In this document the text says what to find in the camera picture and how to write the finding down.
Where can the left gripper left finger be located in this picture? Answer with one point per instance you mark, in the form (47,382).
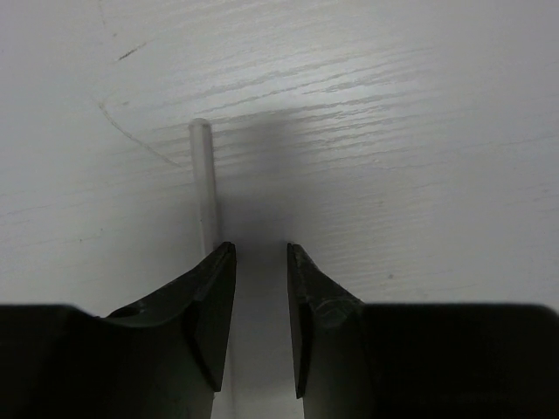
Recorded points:
(161,356)

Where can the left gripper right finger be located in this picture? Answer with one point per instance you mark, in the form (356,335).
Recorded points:
(353,359)

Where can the white chopstick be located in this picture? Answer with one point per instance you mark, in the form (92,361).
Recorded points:
(202,159)

